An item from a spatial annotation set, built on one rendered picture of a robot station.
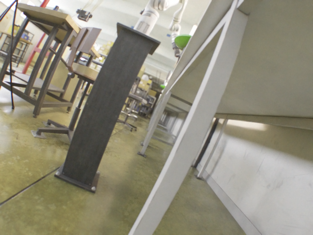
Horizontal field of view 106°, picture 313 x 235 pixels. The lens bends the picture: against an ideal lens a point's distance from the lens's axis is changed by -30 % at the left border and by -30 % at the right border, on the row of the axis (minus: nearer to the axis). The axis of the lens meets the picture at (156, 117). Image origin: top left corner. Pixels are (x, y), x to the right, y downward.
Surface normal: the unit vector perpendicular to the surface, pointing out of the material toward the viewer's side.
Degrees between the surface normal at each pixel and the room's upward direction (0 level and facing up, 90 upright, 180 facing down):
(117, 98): 90
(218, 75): 90
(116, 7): 90
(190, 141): 90
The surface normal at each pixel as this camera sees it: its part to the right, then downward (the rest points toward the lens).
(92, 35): -0.21, -0.07
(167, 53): 0.02, 0.04
